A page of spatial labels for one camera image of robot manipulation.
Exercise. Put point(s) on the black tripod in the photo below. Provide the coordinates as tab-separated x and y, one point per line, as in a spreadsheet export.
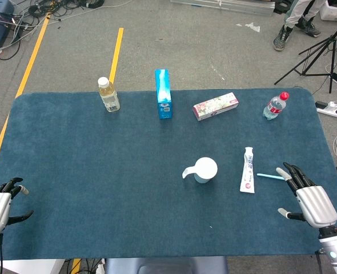
332	54

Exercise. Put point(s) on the white storage bin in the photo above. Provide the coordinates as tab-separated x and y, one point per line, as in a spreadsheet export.
334	12

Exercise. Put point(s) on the blue carton box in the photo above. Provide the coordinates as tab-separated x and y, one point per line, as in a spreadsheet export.
164	100

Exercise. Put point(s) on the white box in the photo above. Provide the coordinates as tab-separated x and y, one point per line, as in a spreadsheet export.
28	266

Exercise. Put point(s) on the blue table mat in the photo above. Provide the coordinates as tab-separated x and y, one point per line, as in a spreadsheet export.
114	177

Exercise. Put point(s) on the yellow drink bottle white cap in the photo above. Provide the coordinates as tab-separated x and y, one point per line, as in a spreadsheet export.
109	97

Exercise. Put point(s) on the white toothpaste tube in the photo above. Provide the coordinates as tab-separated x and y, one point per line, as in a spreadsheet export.
248	174

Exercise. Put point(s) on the floral toothpaste box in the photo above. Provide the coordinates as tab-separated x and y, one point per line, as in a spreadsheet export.
215	106

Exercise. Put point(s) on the white power strip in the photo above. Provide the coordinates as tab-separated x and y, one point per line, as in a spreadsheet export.
332	108

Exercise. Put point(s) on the aluminium rail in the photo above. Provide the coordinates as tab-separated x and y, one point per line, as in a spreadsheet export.
228	5

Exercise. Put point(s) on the clear water bottle red cap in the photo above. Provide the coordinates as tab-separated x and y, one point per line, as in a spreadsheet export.
274	107

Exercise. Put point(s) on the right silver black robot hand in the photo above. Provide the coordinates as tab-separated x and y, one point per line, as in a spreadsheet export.
317	204

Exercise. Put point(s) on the standing person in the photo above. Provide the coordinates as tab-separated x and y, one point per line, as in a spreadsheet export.
292	14

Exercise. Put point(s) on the light blue toothbrush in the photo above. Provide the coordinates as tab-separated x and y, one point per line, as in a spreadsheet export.
268	175

